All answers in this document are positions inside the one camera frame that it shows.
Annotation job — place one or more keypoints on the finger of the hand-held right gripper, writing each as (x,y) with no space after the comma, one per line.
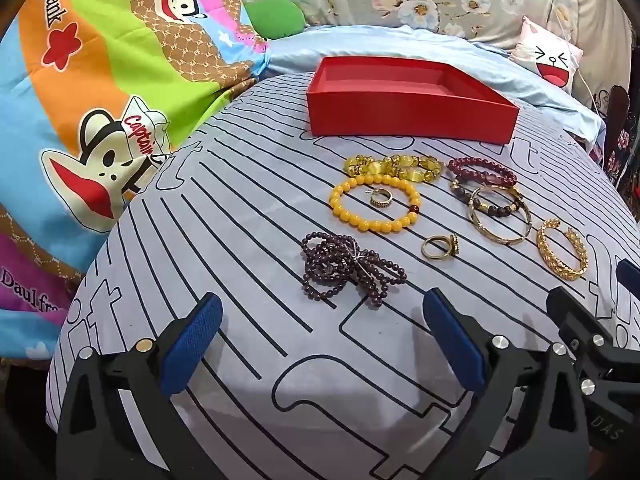
(629,277)
(575,312)

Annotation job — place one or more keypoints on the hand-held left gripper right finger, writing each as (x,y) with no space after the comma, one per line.
(452,345)

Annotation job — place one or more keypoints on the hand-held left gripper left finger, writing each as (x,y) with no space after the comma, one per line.
(192,345)

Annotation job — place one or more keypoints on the thin gold bangle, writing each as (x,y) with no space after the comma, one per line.
(500,236)

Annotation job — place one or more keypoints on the purple bead strand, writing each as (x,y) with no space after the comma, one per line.
(325,260)

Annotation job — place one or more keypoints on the red shallow box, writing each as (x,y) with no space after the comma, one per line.
(400,110)

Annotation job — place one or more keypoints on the dark floral cloth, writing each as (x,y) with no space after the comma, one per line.
(625,150)

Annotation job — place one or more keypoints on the gold hoop earring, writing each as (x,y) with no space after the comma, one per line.
(381,202)

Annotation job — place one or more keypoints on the black metal scroll rack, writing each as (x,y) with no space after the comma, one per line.
(617,105)

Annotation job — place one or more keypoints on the light blue quilt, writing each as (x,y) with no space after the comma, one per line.
(540,90)

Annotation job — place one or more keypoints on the pink cat face pillow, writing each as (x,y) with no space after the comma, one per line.
(550,60)

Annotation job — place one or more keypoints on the colourful cartoon quilt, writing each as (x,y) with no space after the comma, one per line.
(100,60)

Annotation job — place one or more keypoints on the green pillow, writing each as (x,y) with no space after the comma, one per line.
(275,17)

